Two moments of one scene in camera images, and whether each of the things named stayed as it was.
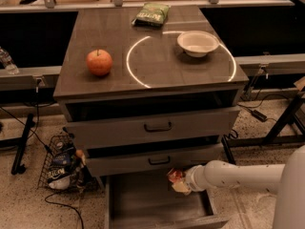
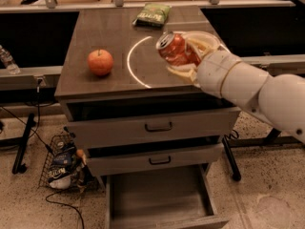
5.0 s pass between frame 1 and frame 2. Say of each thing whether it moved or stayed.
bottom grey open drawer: stayed
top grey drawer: stayed
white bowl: stayed
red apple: stayed
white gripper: moved
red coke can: moved
